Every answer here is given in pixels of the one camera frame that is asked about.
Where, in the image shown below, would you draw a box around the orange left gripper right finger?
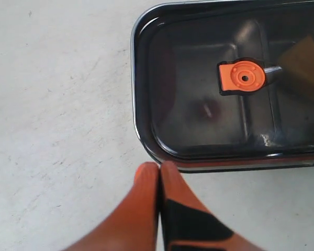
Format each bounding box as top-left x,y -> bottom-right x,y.
160,162 -> 254,250

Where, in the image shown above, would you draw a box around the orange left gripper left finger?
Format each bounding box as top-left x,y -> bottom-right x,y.
66,162 -> 159,250

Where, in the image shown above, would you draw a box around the dark transparent lunch box lid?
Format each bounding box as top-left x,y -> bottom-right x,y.
132,0 -> 314,167

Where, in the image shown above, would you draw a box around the stainless steel lunch box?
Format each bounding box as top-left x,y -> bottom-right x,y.
130,0 -> 314,174

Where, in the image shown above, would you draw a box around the red toy sausage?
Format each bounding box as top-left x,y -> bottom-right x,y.
154,45 -> 223,127

